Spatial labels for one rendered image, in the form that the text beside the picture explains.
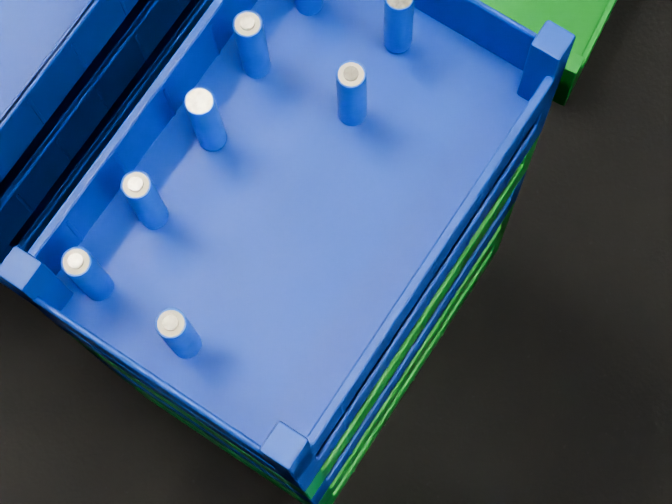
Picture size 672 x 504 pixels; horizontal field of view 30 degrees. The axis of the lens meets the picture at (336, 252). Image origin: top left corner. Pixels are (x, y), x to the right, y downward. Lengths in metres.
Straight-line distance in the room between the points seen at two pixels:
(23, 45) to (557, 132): 0.54
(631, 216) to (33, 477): 0.61
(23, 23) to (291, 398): 0.36
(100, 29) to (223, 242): 0.21
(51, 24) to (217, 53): 0.17
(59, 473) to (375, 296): 0.50
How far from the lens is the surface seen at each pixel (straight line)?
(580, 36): 1.28
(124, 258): 0.79
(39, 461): 1.20
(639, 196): 1.24
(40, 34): 0.95
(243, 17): 0.76
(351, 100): 0.76
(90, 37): 0.91
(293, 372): 0.76
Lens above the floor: 1.16
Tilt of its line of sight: 75 degrees down
